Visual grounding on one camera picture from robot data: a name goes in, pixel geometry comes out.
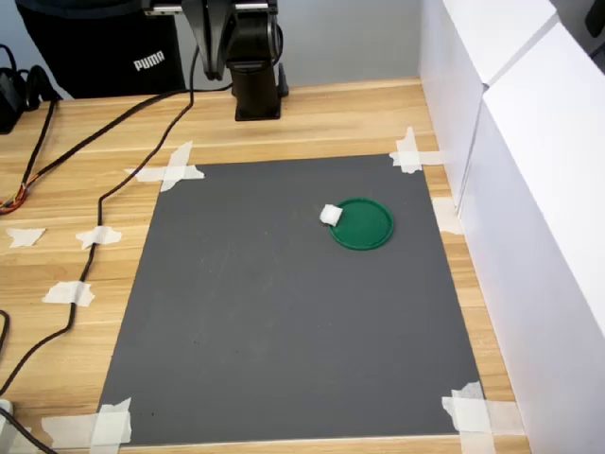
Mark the person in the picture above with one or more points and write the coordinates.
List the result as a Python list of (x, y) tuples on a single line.
[(94, 47)]

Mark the black chair part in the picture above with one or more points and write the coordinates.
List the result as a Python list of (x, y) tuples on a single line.
[(596, 19)]

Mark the round green lid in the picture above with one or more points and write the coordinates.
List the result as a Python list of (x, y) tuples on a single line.
[(366, 227)]

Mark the white partition panel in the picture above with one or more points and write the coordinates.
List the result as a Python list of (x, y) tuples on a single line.
[(454, 71), (543, 213)]

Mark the small white box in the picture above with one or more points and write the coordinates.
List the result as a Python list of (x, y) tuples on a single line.
[(5, 406)]

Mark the black box device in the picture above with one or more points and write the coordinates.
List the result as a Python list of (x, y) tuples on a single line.
[(8, 104)]

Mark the small white plastic terminal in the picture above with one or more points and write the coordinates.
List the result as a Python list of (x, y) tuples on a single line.
[(332, 214)]

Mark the dark grey mat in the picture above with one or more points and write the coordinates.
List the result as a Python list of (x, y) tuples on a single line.
[(283, 307)]

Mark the white masking tape piece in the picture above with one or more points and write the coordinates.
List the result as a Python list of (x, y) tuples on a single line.
[(172, 170), (446, 217), (99, 236), (472, 416), (23, 236), (111, 425), (409, 158), (68, 293)]

